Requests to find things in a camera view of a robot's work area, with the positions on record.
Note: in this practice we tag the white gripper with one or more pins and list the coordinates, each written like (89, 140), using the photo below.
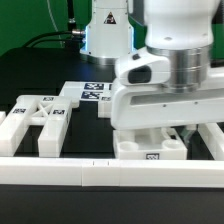
(142, 107)

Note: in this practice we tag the white chair seat part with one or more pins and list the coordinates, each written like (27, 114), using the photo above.
(149, 144)

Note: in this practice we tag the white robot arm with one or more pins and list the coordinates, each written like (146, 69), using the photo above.
(163, 72)

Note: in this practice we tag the white right side rail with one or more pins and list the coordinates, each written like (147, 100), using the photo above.
(213, 138)

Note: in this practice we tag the white rail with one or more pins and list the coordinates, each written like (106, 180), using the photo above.
(213, 138)
(111, 172)

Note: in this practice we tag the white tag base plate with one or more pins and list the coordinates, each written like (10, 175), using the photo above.
(87, 91)

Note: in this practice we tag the white chair backrest frame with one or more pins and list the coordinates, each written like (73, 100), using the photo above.
(53, 113)

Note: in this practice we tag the white front rail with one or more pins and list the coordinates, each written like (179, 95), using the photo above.
(111, 172)

